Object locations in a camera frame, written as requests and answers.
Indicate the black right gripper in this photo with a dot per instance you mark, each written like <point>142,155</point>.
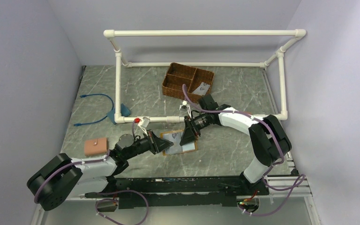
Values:
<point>190,131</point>

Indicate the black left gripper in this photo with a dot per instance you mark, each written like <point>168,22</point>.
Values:
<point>157,144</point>

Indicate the orange card holder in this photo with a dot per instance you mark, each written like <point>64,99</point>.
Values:
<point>180,149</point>

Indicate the blue credit cards stack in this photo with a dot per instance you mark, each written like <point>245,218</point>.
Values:
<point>177,146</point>

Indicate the white patterned credit card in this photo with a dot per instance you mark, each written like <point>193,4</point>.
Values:
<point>202,89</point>

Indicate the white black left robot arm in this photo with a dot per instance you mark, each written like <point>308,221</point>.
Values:
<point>63,177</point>

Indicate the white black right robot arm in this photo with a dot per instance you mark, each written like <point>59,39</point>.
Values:
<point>269,141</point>

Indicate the teal blue pouch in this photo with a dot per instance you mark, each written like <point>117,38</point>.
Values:
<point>123,110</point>

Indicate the brown woven wicker basket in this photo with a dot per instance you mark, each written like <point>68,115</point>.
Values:
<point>178,75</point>

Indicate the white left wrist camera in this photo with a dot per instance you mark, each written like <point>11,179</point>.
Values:
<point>142,123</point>

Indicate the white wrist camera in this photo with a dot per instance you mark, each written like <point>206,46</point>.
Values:
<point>142,123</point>
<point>184,106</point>

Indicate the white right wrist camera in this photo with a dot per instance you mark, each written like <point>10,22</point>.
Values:
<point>184,106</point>

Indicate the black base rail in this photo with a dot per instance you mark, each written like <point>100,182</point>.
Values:
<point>180,191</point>

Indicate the aluminium extrusion frame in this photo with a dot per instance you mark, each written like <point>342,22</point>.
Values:
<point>278,186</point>

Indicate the white PVC pipe frame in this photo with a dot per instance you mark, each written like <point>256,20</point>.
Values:
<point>111,35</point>

